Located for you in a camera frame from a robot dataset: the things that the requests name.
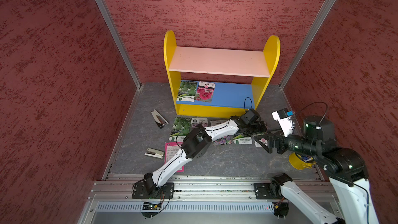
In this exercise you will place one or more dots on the left corner aluminium post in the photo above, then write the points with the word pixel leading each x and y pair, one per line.
pixel 118 41

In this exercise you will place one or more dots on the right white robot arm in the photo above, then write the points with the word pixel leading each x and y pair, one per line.
pixel 344 167

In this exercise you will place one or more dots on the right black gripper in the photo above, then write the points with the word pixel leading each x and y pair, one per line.
pixel 271 137

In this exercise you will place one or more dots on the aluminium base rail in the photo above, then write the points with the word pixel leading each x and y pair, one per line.
pixel 184 188

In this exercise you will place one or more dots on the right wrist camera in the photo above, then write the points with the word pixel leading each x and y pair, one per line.
pixel 285 119

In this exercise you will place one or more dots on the corner aluminium post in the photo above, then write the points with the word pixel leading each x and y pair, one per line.
pixel 313 30
pixel 118 41

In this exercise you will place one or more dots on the open black silver stapler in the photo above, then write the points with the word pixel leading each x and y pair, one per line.
pixel 159 119

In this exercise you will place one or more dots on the mixed flower seed bag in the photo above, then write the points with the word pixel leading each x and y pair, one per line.
pixel 260 142

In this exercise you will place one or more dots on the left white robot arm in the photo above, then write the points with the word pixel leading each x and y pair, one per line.
pixel 196 143

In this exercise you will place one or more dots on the red dahlia seed bag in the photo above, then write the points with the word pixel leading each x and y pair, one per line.
pixel 205 92

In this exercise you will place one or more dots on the right corner aluminium post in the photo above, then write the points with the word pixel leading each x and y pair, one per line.
pixel 313 30

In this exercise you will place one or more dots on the yellow wooden shelf unit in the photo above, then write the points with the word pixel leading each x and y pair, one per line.
pixel 229 98

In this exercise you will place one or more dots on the yellow pencil cup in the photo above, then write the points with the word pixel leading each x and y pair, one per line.
pixel 301 162

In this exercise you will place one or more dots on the pink back-side seed bag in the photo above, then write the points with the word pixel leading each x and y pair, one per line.
pixel 171 149

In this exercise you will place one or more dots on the pink zinnia seed bag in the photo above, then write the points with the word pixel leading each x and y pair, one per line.
pixel 226 140

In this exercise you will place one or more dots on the green gourd bag shelf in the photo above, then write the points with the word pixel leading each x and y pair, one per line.
pixel 187 91

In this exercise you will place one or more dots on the purple flower seed bag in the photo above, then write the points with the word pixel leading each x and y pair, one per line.
pixel 196 121

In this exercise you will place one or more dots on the large green gourd seed bag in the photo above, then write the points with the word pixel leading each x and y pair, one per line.
pixel 181 128

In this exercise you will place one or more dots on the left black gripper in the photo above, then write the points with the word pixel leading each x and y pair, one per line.
pixel 258 130

